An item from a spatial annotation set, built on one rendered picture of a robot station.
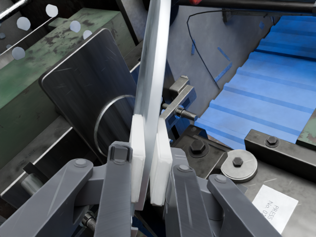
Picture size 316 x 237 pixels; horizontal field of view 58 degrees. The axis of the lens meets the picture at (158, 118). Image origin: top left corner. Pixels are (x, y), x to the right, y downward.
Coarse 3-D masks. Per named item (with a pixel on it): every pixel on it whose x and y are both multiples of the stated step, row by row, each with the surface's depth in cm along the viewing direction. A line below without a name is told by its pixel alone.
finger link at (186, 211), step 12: (180, 168) 14; (192, 168) 15; (180, 180) 13; (192, 180) 14; (180, 192) 12; (192, 192) 13; (168, 204) 15; (180, 204) 12; (192, 204) 12; (204, 204) 12; (168, 216) 13; (180, 216) 11; (192, 216) 11; (204, 216) 11; (168, 228) 13; (180, 228) 10; (192, 228) 10; (204, 228) 10
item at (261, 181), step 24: (192, 144) 46; (216, 144) 49; (216, 168) 44; (240, 168) 44; (264, 168) 44; (264, 192) 41; (288, 192) 40; (312, 192) 39; (264, 216) 39; (288, 216) 38; (312, 216) 37
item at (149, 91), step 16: (160, 0) 20; (160, 16) 19; (160, 32) 18; (144, 48) 35; (160, 48) 18; (144, 64) 36; (160, 64) 18; (144, 80) 25; (160, 80) 18; (144, 96) 22; (160, 96) 18; (144, 112) 20; (144, 128) 18; (144, 176) 19; (144, 192) 19
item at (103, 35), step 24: (96, 48) 45; (48, 72) 40; (72, 72) 43; (96, 72) 46; (120, 72) 50; (48, 96) 42; (72, 96) 44; (96, 96) 47; (120, 96) 51; (72, 120) 45; (96, 120) 49; (120, 120) 52; (96, 144) 50
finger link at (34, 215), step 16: (80, 160) 13; (64, 176) 12; (80, 176) 12; (48, 192) 11; (64, 192) 11; (32, 208) 10; (48, 208) 10; (64, 208) 11; (80, 208) 13; (16, 224) 9; (32, 224) 9; (48, 224) 10; (64, 224) 11
